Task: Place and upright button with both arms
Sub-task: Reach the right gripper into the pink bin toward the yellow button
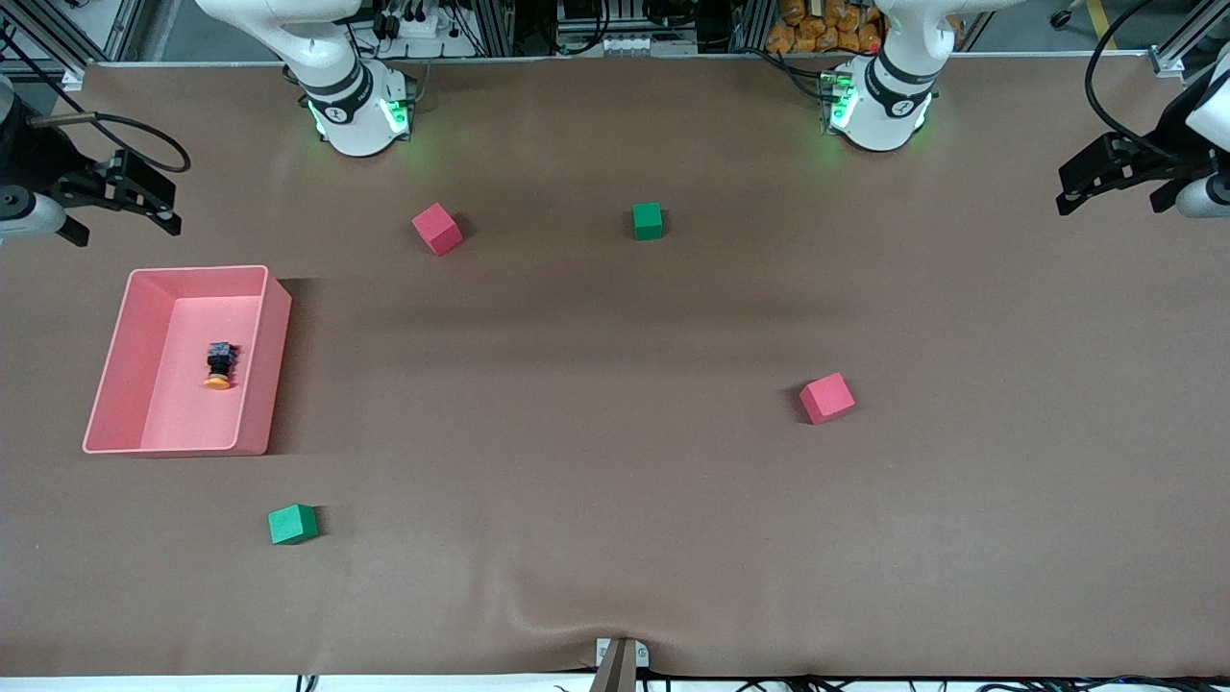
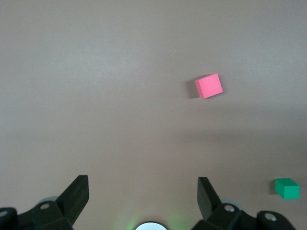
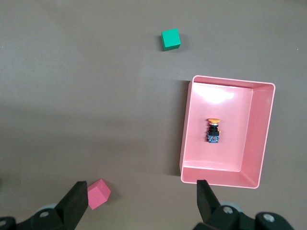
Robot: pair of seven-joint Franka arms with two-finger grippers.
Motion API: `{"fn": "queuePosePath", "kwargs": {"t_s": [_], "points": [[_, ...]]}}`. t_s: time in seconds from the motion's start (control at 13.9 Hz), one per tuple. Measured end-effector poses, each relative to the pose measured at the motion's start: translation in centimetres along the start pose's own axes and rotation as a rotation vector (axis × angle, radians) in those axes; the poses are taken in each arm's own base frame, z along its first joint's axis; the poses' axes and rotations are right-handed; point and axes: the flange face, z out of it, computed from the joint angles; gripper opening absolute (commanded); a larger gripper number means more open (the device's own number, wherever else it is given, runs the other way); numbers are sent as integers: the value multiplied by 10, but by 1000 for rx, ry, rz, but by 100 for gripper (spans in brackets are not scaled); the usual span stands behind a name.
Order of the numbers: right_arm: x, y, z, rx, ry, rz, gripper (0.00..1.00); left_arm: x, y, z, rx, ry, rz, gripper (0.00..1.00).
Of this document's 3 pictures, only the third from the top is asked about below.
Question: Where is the pink plastic bin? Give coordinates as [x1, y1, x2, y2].
[179, 75, 276, 190]

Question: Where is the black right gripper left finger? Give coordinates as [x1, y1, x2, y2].
[0, 181, 88, 230]

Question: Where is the orange capped push button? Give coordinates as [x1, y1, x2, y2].
[205, 117, 222, 144]

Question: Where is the pink-red cube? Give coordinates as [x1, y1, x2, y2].
[86, 178, 112, 211]

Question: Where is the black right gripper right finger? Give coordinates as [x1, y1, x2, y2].
[195, 179, 295, 230]

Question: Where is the green cube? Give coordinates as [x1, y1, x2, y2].
[160, 28, 181, 52]

